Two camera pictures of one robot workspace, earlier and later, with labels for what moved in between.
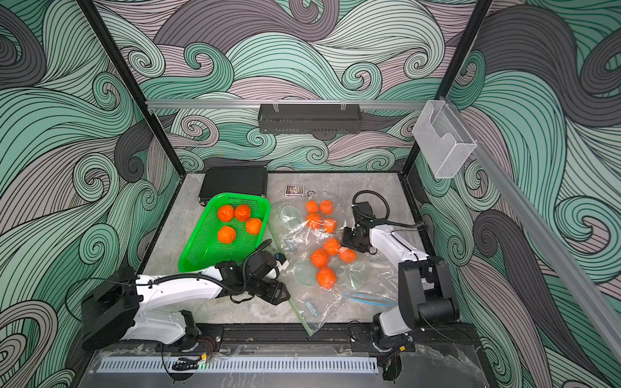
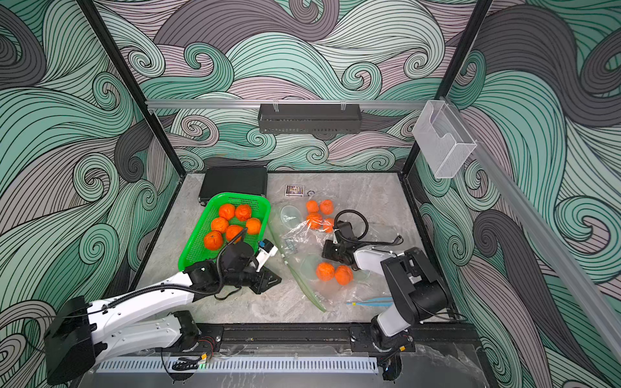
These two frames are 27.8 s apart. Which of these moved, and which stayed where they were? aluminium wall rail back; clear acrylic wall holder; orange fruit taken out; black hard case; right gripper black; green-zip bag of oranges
Moved: green-zip bag of oranges; right gripper black
Stayed: clear acrylic wall holder; black hard case; orange fruit taken out; aluminium wall rail back
